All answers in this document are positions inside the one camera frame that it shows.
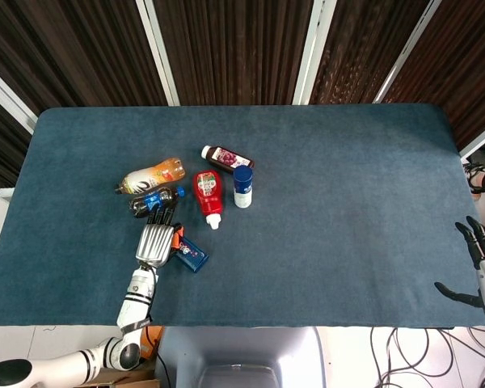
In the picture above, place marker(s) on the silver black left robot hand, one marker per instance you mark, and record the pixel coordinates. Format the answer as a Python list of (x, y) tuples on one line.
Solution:
[(153, 242)]

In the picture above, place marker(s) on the grey fabric pouch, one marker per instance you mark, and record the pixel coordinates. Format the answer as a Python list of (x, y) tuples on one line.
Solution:
[(192, 254)]

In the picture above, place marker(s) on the pepsi cola bottle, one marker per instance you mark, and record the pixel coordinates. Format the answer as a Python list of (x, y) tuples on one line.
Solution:
[(153, 200)]

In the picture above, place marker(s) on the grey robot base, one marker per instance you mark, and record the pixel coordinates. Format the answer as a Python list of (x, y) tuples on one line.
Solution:
[(238, 351)]

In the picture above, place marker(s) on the orange plastic object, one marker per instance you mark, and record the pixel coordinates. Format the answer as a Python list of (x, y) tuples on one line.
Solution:
[(155, 337)]

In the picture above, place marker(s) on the brown cardboard box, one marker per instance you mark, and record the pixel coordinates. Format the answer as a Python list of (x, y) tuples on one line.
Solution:
[(121, 380)]

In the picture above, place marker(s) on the orange tea bottle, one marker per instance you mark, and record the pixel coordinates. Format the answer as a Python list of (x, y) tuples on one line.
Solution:
[(149, 178)]

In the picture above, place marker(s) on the red ketchup bottle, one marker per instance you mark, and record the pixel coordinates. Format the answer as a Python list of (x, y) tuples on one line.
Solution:
[(208, 194)]

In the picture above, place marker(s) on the blue white cylinder bottle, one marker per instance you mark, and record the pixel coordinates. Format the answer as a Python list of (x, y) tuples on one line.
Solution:
[(243, 188)]

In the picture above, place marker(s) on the dark juice bottle purple label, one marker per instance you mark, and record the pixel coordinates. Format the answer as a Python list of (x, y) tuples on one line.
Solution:
[(226, 158)]

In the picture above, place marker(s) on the blue table cloth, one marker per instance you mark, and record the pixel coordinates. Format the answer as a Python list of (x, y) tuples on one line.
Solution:
[(327, 210)]

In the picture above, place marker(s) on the white partition post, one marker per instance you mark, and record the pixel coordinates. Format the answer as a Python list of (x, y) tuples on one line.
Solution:
[(483, 139), (8, 99), (159, 52), (406, 52), (313, 52)]

